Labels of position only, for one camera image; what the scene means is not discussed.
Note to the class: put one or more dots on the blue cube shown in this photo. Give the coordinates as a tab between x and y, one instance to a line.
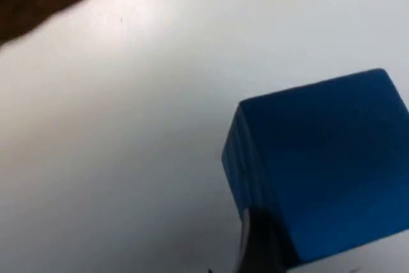
319	164

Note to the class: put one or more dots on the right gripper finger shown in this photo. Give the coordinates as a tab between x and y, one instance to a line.
262	247

